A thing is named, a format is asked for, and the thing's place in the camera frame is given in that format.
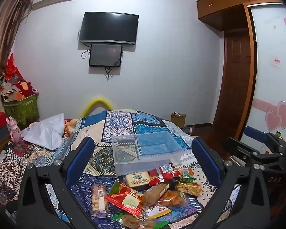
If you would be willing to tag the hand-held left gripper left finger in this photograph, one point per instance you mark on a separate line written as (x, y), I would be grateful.
(82, 157)

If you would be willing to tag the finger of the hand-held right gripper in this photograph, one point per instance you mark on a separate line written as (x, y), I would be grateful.
(238, 146)
(255, 134)

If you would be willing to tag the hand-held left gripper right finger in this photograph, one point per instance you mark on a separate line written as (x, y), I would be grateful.
(203, 157)

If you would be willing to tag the peanut snack packet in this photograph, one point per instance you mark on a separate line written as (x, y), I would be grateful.
(189, 189)

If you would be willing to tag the red and white snack packet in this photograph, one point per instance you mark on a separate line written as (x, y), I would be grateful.
(162, 173)

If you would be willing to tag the clear cracker packet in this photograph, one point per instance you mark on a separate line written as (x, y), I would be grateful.
(99, 200)

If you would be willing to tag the orange fried snack packet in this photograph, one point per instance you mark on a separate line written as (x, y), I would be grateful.
(174, 198)

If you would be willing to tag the clear plastic storage container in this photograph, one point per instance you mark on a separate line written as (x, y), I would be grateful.
(147, 152)

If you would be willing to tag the cream bread packet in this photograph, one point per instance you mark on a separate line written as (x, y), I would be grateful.
(137, 180)

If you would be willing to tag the white and yellow snack packet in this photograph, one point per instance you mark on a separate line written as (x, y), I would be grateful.
(157, 211)

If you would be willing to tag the brown pastry packet green ends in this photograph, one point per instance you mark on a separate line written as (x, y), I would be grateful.
(138, 223)

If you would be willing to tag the orange wrapper snack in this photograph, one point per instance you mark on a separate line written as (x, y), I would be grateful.
(187, 171)

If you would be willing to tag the green snack packet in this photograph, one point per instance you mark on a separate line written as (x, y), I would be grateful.
(186, 178)

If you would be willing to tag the patchwork blanket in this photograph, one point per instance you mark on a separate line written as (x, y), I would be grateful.
(102, 133)

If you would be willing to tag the orange floral cloth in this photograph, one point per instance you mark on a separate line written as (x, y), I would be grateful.
(70, 126)

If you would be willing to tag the white plastic bag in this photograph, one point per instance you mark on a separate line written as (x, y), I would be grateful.
(46, 133)

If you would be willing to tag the cardboard box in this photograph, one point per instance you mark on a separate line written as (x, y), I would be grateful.
(178, 120)

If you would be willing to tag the yellow fuzzy hoop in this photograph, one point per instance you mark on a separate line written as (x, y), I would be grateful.
(96, 100)

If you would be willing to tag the brown bar snack packet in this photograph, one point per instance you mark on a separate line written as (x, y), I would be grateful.
(156, 192)

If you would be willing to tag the pink bunny toy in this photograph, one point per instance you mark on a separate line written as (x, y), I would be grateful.
(14, 131)

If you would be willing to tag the white and red sticker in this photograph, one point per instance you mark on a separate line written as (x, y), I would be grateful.
(275, 62)

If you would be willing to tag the green storage box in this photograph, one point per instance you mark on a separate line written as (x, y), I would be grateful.
(23, 109)

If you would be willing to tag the pile of red plush toys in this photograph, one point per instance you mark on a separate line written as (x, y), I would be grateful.
(14, 76)

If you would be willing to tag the wooden overhead cabinet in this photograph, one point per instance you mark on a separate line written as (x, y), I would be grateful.
(224, 4)

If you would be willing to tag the brown curtain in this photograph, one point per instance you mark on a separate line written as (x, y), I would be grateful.
(4, 33)

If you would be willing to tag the small wall monitor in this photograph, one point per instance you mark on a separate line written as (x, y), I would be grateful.
(106, 55)

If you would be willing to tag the wall television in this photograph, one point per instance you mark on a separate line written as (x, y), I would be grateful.
(108, 27)

